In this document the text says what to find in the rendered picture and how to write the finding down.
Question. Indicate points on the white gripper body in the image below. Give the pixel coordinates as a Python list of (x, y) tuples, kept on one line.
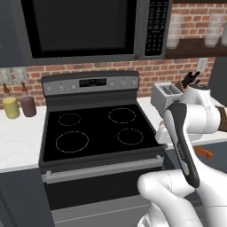
[(162, 134)]

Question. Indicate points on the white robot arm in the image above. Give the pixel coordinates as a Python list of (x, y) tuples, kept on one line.
[(177, 204)]

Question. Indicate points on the dark grey drawer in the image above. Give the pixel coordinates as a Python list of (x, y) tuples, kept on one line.
[(215, 156)]

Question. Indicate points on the grey stove bottom drawer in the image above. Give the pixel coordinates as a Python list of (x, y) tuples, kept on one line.
[(97, 214)]

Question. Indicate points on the silver toaster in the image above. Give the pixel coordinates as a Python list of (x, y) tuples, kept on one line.
[(165, 96)]

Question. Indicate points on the grey stove knob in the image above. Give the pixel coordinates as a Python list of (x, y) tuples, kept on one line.
[(74, 87), (123, 83), (112, 84), (134, 82), (61, 87), (48, 88)]

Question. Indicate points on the black and grey stove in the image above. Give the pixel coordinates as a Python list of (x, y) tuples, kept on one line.
[(97, 133)]

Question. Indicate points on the black oven door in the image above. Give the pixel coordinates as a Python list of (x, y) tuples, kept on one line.
[(88, 189)]

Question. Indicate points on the clear drinking glass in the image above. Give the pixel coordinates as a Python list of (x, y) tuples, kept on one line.
[(174, 31), (213, 29)]

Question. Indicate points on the black and grey microwave oven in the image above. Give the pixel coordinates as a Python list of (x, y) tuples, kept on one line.
[(85, 28)]

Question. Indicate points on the brown squeeze bottle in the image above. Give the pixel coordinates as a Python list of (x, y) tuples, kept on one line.
[(28, 105)]

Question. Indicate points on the dark grey base cupboard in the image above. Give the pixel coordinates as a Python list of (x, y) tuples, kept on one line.
[(23, 199)]

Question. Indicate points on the yellow squeeze bottle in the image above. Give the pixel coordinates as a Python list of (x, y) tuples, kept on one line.
[(10, 107)]

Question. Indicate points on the white wall outlet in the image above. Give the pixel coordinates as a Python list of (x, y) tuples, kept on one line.
[(202, 65)]

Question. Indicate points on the dark wooden wall shelf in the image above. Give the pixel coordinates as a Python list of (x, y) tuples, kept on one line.
[(195, 48)]

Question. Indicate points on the white wall switch plate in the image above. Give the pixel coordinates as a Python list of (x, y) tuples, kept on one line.
[(13, 75)]

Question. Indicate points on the dark grey wall cupboard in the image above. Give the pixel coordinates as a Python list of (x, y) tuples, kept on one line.
[(10, 32)]

